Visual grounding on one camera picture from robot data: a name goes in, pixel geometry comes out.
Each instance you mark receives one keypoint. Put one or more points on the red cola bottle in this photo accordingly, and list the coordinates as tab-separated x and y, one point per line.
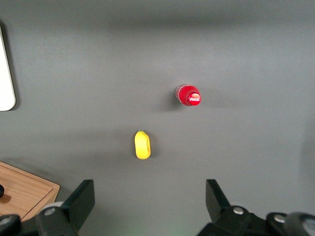
188	94

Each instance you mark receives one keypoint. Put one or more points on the yellow lemon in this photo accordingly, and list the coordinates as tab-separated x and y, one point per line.
142	146

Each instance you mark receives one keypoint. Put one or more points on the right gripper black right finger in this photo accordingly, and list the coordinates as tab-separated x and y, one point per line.
216	201

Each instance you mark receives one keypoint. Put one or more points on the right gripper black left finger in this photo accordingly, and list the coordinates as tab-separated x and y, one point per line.
80	204

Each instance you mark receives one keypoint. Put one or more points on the wooden drawer cabinet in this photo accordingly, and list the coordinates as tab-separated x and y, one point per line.
27	189

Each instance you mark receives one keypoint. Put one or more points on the cream plastic tray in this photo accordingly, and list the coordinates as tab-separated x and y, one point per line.
5	81

